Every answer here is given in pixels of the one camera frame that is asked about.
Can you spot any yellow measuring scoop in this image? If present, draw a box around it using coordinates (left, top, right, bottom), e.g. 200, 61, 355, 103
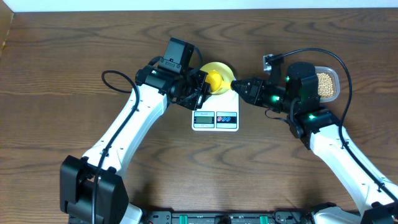
205, 70, 234, 95

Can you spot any yellow plastic bowl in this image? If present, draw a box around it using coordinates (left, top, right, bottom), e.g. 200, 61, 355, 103
200, 62, 235, 95

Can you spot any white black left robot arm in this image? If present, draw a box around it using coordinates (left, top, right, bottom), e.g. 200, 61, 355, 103
60, 57, 210, 223

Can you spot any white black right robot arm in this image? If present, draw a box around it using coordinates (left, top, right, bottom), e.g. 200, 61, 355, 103
231, 62, 397, 223

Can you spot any white digital kitchen scale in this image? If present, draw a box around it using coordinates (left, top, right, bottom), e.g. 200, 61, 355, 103
192, 89, 239, 132

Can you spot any clear plastic soybean container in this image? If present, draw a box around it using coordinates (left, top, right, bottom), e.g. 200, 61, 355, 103
315, 67, 340, 103

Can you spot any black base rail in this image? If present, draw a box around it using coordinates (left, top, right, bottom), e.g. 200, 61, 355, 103
139, 211, 313, 224

